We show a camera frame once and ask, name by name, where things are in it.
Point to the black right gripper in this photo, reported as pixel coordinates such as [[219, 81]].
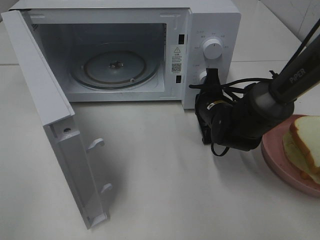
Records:
[[213, 111]]

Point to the pink speckled plate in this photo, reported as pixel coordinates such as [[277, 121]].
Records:
[[274, 155]]

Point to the white bread sandwich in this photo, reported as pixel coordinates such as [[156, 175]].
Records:
[[301, 145]]

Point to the white microwave door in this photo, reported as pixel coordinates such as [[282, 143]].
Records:
[[56, 115]]

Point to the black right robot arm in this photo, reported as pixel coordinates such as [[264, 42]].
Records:
[[236, 115]]

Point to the white lower timer knob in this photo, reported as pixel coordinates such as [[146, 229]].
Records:
[[202, 77]]

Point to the white upper power knob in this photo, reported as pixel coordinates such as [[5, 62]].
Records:
[[212, 48]]

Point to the glass microwave turntable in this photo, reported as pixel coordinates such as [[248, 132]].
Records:
[[113, 66]]

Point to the white microwave oven body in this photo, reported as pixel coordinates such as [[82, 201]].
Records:
[[179, 26]]

